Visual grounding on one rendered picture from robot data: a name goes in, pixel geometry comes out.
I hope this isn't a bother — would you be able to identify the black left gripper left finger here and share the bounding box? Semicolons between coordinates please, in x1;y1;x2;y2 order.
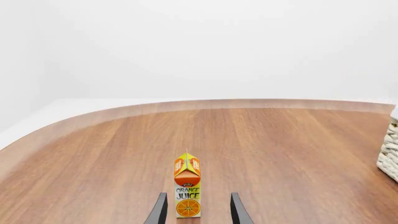
143;192;169;224

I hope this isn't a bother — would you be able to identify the orange juice carton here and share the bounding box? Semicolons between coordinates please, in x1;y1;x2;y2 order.
174;147;202;218

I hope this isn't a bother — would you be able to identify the pale woven basket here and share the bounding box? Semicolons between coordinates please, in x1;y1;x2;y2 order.
376;105;398;183

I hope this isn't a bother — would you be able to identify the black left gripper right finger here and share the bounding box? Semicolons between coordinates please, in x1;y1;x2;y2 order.
230;192;255;224

